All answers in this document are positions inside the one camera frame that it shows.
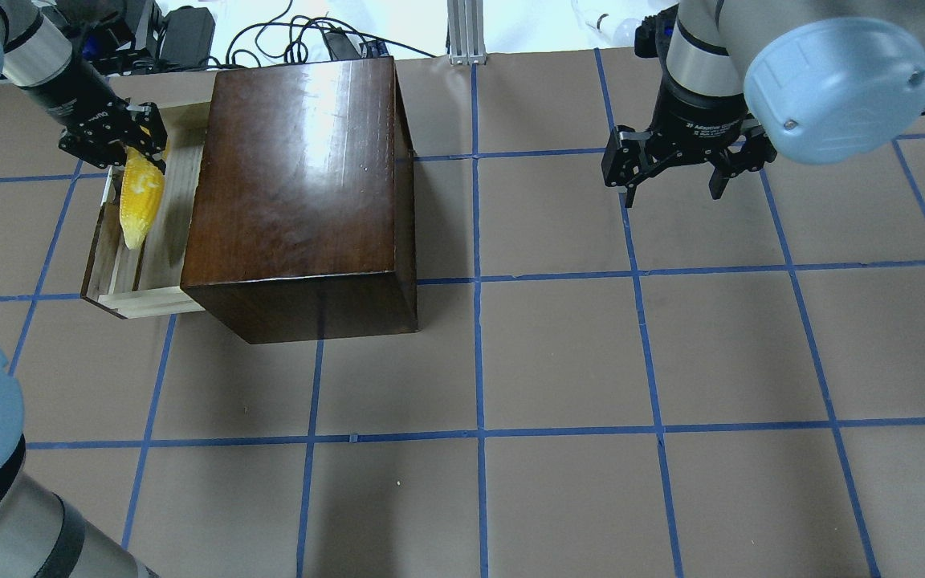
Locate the light wooden drawer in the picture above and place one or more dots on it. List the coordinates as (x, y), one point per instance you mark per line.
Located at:
(146, 282)

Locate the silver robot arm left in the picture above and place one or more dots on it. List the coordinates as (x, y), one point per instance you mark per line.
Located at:
(32, 48)

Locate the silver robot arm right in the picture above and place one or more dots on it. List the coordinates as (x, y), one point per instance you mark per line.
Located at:
(745, 82)

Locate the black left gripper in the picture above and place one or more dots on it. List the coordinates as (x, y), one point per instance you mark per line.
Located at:
(73, 90)

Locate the white light bulb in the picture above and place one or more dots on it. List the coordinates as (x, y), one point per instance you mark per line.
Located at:
(612, 22)

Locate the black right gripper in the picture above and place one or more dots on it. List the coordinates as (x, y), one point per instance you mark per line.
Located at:
(701, 119)

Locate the dark brown wooden cabinet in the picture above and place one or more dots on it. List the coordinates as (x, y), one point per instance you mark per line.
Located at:
(303, 222)

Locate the yellow corn cob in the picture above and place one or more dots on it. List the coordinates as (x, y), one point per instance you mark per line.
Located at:
(140, 197)

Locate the black power adapter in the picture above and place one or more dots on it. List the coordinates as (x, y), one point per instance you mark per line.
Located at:
(187, 38)

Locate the aluminium frame post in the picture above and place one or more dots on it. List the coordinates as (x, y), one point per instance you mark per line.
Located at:
(465, 32)

